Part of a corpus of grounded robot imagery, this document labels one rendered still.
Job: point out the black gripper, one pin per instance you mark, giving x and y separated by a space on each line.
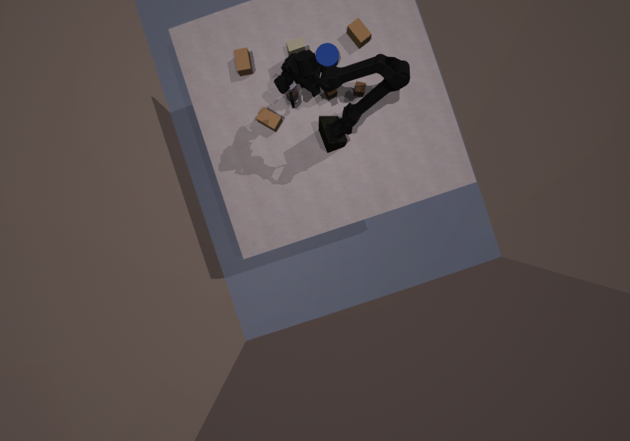
284 81

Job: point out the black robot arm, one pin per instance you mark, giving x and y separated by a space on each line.
396 75

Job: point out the glass french press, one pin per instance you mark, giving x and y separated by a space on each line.
292 96

